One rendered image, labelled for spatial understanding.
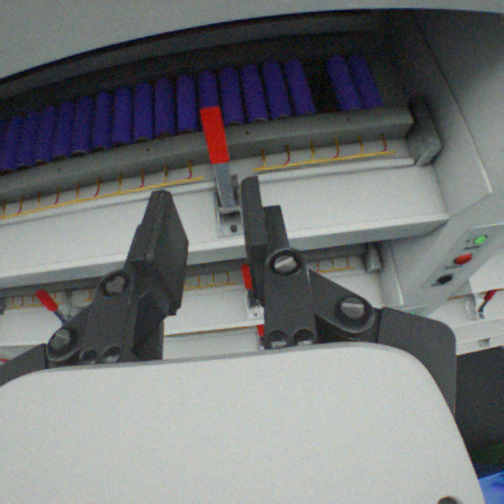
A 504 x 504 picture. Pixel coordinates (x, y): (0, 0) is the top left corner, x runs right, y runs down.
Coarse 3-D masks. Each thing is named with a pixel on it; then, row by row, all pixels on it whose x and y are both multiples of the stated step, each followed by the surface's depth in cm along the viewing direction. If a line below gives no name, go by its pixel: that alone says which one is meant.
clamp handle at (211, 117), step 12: (204, 108) 17; (216, 108) 16; (204, 120) 17; (216, 120) 17; (204, 132) 17; (216, 132) 17; (216, 144) 18; (216, 156) 18; (228, 156) 19; (216, 168) 19; (228, 168) 19; (228, 180) 20; (228, 192) 20; (228, 204) 21
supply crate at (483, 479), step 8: (480, 472) 52; (488, 472) 50; (496, 472) 48; (480, 480) 47; (488, 480) 50; (496, 480) 50; (480, 488) 50; (488, 488) 50; (488, 496) 49; (496, 496) 48
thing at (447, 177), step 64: (64, 64) 24; (384, 64) 26; (448, 128) 20; (64, 192) 25; (320, 192) 23; (384, 192) 23; (448, 192) 21; (0, 256) 24; (64, 256) 23; (192, 256) 24
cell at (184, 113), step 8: (176, 80) 25; (184, 80) 24; (192, 80) 25; (176, 88) 25; (184, 88) 24; (192, 88) 24; (184, 96) 24; (192, 96) 24; (184, 104) 24; (192, 104) 24; (184, 112) 23; (192, 112) 24; (184, 120) 23; (192, 120) 23; (184, 128) 23; (192, 128) 23
